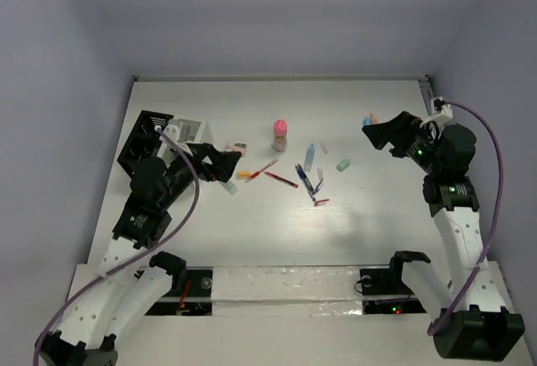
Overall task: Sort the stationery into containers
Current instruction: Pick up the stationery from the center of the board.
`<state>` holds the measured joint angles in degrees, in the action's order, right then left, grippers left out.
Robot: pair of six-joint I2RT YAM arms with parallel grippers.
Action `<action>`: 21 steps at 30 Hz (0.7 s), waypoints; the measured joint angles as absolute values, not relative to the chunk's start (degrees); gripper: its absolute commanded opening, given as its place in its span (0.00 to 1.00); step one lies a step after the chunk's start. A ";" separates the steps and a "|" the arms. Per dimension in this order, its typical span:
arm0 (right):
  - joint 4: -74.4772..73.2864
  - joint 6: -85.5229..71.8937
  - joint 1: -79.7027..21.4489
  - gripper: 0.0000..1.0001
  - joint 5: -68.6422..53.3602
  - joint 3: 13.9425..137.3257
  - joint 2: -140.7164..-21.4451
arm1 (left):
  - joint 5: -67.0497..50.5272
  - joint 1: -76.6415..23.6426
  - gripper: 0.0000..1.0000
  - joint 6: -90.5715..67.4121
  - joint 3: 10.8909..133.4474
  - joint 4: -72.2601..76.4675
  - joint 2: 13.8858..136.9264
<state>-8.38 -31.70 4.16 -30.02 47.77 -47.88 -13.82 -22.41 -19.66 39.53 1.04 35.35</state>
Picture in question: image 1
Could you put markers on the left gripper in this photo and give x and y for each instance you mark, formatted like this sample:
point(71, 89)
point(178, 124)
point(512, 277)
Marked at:
point(222, 162)

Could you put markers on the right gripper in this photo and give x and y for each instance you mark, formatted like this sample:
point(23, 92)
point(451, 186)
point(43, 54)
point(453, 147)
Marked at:
point(398, 132)

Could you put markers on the green highlighter marker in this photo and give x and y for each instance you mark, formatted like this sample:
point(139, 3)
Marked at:
point(230, 188)

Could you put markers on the green highlighter cap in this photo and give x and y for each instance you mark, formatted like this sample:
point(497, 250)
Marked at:
point(343, 165)

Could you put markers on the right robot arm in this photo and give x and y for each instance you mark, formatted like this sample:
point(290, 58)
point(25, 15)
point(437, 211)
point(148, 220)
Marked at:
point(469, 318)

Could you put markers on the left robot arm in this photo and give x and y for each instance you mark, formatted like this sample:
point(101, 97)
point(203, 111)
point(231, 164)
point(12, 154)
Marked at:
point(134, 272)

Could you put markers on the red gel pen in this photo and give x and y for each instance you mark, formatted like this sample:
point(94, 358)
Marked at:
point(259, 172)

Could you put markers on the white slatted organizer container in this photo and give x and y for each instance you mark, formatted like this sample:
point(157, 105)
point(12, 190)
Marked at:
point(199, 132)

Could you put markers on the dark red ink pen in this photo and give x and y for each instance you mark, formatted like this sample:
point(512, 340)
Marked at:
point(281, 179)

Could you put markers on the blue highlighter marker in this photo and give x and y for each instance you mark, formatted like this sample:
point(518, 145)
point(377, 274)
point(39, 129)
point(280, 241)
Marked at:
point(309, 158)

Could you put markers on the black organizer container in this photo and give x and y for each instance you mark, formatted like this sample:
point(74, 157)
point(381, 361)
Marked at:
point(143, 141)

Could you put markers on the blue gel pen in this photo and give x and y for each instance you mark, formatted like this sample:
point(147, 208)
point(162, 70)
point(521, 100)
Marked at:
point(311, 197)

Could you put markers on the red pen cap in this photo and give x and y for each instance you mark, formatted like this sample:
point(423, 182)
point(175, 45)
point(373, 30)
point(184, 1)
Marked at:
point(321, 202)

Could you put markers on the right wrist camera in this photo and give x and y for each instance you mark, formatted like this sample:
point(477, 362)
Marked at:
point(441, 113)

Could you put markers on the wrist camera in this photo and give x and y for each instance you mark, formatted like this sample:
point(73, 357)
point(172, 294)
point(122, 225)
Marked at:
point(441, 113)
point(175, 130)

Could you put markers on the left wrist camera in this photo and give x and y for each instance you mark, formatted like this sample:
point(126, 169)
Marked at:
point(175, 130)

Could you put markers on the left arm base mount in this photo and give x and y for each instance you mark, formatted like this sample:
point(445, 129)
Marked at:
point(189, 298)

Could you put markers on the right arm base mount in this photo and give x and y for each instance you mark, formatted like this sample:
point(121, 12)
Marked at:
point(383, 295)

